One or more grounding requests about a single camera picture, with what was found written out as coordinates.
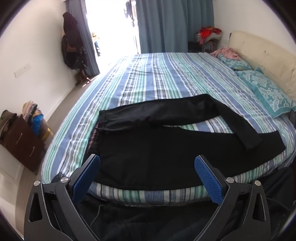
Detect brown wooden cabinet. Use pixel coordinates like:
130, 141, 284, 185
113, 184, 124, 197
0, 115, 45, 173

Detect person's dark clothing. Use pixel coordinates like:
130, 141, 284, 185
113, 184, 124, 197
76, 167, 296, 241

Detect hanging dark clothes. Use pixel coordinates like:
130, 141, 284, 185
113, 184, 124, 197
61, 11, 89, 70

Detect dark box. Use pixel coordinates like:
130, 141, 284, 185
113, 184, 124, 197
188, 41, 204, 53

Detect cream padded headboard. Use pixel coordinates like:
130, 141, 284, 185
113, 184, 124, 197
229, 31, 296, 102

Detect small teal patterned pillow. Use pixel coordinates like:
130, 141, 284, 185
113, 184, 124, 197
217, 54, 253, 71

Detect pink garment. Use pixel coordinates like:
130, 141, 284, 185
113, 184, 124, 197
210, 47, 241, 61

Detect blue curtain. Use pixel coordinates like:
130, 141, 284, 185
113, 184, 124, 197
135, 0, 216, 54

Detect pile of colourful clothes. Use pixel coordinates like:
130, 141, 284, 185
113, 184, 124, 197
196, 27, 223, 45

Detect bed with striped sheet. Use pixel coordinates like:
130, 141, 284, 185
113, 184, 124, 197
41, 52, 296, 207

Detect olive garment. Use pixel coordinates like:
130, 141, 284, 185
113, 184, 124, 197
0, 110, 18, 142

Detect stack of folded clothes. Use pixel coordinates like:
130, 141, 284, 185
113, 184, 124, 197
22, 101, 53, 139

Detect large teal patterned pillow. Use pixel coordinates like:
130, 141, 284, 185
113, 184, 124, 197
235, 68, 296, 118

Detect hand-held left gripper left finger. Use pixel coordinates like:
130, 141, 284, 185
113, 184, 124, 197
23, 153, 101, 241

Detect black pants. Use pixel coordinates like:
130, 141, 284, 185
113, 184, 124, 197
87, 94, 286, 191

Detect grey curtain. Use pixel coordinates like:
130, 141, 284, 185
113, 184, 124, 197
65, 0, 100, 77

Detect white wall switch plate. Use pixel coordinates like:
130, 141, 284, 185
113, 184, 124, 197
14, 64, 31, 77

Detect coat stand base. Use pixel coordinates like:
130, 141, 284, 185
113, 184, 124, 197
74, 67, 91, 87

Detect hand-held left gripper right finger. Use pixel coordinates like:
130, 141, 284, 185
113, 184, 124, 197
194, 155, 271, 241

